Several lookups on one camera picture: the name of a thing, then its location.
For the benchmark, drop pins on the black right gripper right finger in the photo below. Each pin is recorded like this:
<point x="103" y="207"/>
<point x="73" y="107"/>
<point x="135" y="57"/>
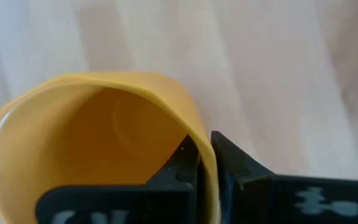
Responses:
<point x="259" y="199"/>

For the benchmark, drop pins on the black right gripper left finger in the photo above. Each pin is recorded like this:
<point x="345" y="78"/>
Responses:
<point x="154" y="202"/>

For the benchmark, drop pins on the yellow mug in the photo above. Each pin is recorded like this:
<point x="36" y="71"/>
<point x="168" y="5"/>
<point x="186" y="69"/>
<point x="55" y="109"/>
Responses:
<point x="89" y="140"/>

